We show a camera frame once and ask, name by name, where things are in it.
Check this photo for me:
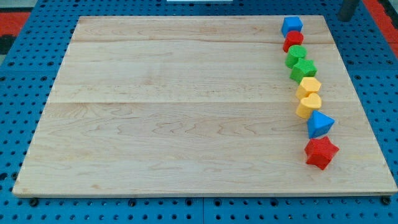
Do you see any green cylinder block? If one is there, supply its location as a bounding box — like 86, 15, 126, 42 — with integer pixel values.
285, 45, 307, 68

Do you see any yellow hexagon block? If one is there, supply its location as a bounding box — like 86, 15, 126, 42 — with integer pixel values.
295, 77, 322, 100

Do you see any red star block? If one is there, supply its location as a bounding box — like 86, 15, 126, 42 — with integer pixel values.
305, 136, 340, 170

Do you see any wooden board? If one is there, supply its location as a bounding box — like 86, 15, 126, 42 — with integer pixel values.
12, 16, 397, 198

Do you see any dark cylindrical robot tool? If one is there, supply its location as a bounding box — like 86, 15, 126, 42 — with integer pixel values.
336, 0, 359, 22

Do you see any blue triangle block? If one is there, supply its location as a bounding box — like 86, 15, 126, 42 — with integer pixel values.
307, 110, 335, 139

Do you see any blue cube block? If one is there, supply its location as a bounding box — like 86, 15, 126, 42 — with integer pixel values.
281, 16, 303, 37

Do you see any green star block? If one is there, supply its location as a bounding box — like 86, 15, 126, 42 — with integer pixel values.
289, 58, 318, 84

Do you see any red cylinder block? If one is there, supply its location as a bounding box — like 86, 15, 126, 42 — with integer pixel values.
282, 30, 304, 52

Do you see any yellow heart block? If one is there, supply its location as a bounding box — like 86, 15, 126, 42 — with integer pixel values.
295, 93, 322, 119

